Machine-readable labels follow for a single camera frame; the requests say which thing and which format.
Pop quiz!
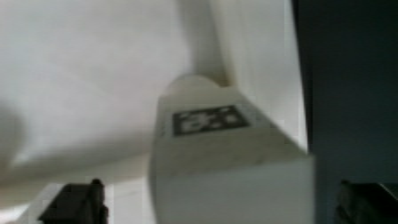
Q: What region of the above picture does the white square tabletop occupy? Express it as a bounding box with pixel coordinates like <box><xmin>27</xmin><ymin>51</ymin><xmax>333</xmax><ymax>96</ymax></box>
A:
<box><xmin>0</xmin><ymin>0</ymin><xmax>310</xmax><ymax>224</ymax></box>

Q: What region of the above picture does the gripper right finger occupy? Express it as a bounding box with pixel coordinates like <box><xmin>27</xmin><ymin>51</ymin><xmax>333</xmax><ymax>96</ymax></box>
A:
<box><xmin>335</xmin><ymin>180</ymin><xmax>398</xmax><ymax>224</ymax></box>

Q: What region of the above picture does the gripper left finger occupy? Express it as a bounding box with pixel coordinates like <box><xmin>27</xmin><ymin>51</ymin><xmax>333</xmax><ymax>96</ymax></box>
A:
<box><xmin>17</xmin><ymin>178</ymin><xmax>111</xmax><ymax>224</ymax></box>

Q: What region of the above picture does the white leg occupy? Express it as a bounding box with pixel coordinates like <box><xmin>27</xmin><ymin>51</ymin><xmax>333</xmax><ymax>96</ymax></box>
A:
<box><xmin>148</xmin><ymin>75</ymin><xmax>315</xmax><ymax>224</ymax></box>

